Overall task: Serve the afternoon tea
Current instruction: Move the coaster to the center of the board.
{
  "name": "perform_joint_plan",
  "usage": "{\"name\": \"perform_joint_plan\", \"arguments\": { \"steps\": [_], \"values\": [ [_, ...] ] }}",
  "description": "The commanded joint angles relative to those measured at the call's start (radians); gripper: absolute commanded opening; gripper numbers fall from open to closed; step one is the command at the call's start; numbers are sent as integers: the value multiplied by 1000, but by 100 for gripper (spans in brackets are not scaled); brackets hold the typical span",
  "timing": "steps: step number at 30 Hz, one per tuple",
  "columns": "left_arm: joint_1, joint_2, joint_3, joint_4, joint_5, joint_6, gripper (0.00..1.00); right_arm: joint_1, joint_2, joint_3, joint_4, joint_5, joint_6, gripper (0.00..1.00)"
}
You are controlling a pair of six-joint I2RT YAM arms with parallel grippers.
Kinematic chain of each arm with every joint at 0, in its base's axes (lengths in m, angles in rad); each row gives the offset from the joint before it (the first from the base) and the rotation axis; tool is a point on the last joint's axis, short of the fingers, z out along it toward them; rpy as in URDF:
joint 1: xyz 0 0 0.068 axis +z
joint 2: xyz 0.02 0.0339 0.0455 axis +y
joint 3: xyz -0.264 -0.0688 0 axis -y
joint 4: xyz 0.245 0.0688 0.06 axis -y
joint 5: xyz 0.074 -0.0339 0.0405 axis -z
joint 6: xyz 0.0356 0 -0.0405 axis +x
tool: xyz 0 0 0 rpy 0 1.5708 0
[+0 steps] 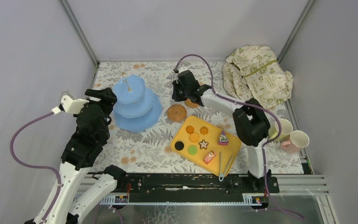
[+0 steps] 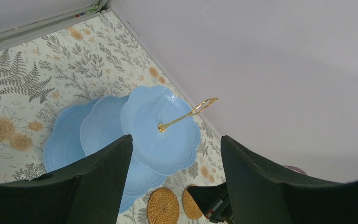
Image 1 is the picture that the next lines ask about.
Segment woven rattan coaster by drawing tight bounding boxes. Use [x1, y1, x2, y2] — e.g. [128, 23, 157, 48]
[167, 104, 187, 122]
[184, 81, 200, 108]

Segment yellow serving tray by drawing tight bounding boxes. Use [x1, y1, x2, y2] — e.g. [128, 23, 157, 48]
[170, 116, 242, 179]

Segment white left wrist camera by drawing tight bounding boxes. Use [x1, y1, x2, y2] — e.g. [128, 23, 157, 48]
[51, 91, 90, 115]

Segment green round macaron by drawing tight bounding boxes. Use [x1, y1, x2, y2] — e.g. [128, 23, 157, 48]
[187, 145, 198, 155]

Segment orange round cookie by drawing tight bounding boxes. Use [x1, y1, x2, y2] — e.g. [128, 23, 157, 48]
[186, 126, 194, 134]

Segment light blue tongs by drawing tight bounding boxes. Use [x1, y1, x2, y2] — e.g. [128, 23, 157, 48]
[218, 152, 234, 182]

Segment blue three-tier cake stand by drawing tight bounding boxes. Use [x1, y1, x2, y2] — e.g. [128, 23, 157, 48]
[112, 75, 163, 133]

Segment black round cookie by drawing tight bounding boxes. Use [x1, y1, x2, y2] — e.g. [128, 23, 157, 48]
[174, 141, 184, 151]

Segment star shaped cookie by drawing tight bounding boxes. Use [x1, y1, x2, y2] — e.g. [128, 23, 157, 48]
[198, 140, 209, 149]

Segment orange flower cookie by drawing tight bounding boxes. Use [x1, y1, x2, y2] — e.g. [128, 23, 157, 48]
[200, 126, 209, 135]

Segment pink paper cup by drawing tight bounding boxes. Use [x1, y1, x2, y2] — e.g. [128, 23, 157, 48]
[280, 130, 310, 154]

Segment orange waffle cookie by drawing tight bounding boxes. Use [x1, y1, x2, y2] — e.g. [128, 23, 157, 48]
[189, 132, 200, 142]

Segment printed cloth bag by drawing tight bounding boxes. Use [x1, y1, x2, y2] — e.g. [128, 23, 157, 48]
[222, 45, 294, 108]

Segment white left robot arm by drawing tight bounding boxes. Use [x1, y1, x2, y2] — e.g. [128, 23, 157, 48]
[27, 88, 127, 224]

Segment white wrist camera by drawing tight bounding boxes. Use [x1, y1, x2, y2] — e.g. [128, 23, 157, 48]
[173, 66, 188, 74]
[51, 91, 90, 115]

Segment floral tablecloth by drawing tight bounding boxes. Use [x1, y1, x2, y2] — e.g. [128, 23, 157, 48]
[71, 61, 305, 175]

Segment green paper cup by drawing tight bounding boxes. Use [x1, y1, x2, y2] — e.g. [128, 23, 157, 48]
[268, 119, 293, 142]

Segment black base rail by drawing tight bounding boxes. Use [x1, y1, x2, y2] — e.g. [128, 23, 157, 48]
[111, 173, 266, 194]

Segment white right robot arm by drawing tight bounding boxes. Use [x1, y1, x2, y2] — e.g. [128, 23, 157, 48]
[172, 69, 271, 192]

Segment pink cake slice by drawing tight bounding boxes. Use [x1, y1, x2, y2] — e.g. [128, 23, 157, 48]
[203, 150, 217, 165]

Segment purple cake slice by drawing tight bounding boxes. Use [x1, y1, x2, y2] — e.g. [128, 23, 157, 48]
[218, 130, 229, 146]

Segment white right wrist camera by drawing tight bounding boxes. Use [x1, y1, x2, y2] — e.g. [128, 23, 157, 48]
[173, 66, 188, 74]

